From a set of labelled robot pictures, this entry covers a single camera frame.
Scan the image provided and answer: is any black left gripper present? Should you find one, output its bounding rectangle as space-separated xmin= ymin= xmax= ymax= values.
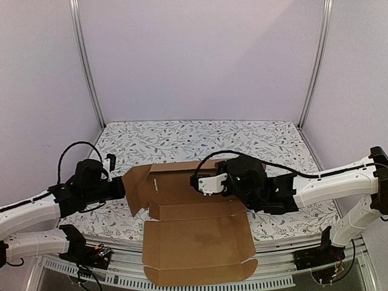
xmin=83 ymin=176 xmax=132 ymax=206

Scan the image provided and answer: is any brown cardboard box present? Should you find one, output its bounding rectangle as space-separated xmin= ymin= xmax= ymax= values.
xmin=122 ymin=161 xmax=258 ymax=287

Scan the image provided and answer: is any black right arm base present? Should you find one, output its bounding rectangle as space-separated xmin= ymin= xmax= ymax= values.
xmin=292 ymin=240 xmax=345 ymax=270

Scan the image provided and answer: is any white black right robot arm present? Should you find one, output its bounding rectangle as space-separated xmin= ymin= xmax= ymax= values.
xmin=211 ymin=147 xmax=387 ymax=264

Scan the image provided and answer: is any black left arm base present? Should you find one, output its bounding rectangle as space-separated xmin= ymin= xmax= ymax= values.
xmin=59 ymin=241 xmax=113 ymax=270

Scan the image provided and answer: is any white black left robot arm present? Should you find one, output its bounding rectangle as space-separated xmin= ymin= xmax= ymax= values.
xmin=1 ymin=154 xmax=125 ymax=269

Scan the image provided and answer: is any floral patterned table mat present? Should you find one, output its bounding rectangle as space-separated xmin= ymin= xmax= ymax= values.
xmin=61 ymin=121 xmax=340 ymax=241

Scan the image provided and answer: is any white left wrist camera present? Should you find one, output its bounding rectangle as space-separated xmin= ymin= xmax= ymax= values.
xmin=102 ymin=153 xmax=116 ymax=173

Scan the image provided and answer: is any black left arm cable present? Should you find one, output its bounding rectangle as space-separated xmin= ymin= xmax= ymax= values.
xmin=57 ymin=141 xmax=104 ymax=189

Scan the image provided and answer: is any aluminium front rail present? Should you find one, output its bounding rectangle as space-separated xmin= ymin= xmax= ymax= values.
xmin=26 ymin=235 xmax=381 ymax=290

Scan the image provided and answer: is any aluminium frame post left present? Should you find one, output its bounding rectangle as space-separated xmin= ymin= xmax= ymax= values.
xmin=69 ymin=0 xmax=106 ymax=130

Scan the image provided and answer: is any aluminium frame post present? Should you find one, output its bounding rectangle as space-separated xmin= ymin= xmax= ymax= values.
xmin=297 ymin=0 xmax=333 ymax=130
xmin=69 ymin=0 xmax=106 ymax=130

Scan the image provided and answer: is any aluminium frame post right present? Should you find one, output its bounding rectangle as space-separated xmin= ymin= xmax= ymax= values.
xmin=297 ymin=0 xmax=333 ymax=130

